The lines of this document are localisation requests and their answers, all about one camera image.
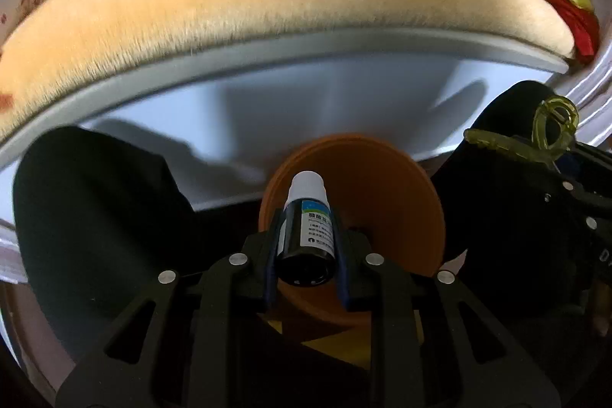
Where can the orange plastic bin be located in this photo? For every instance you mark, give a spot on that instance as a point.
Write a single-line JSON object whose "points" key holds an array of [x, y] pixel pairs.
{"points": [[382, 197]]}

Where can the yellow floor mat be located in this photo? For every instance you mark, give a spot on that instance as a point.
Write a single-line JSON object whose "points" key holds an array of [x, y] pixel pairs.
{"points": [[344, 353]]}

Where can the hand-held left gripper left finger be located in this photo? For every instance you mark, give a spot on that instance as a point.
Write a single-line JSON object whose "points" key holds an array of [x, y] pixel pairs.
{"points": [[273, 257]]}

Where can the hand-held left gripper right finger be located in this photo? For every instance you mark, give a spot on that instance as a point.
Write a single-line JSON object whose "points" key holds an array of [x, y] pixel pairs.
{"points": [[340, 267]]}

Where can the person's left leg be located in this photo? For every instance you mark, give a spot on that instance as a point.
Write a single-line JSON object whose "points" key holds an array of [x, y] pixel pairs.
{"points": [[95, 221]]}

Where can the person's leg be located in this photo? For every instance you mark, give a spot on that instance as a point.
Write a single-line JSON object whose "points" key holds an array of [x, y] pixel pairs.
{"points": [[497, 207], [95, 221]]}

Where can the yellow-green hair claw clip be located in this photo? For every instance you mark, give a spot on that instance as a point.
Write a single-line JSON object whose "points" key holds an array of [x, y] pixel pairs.
{"points": [[502, 145]]}

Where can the small dark dropper bottle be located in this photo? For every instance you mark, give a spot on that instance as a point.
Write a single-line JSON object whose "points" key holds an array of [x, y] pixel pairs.
{"points": [[306, 236]]}

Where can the person's right leg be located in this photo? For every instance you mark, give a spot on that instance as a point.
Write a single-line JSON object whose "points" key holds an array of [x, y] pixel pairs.
{"points": [[497, 207]]}

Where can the white pleated bed skirt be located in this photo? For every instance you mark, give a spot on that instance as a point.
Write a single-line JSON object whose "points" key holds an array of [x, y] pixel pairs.
{"points": [[588, 78], [9, 255]]}

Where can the grey white bed frame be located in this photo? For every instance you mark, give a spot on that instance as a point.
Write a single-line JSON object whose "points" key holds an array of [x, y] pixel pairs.
{"points": [[287, 102]]}

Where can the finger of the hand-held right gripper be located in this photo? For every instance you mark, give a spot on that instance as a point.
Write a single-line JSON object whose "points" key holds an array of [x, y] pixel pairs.
{"points": [[569, 178]]}

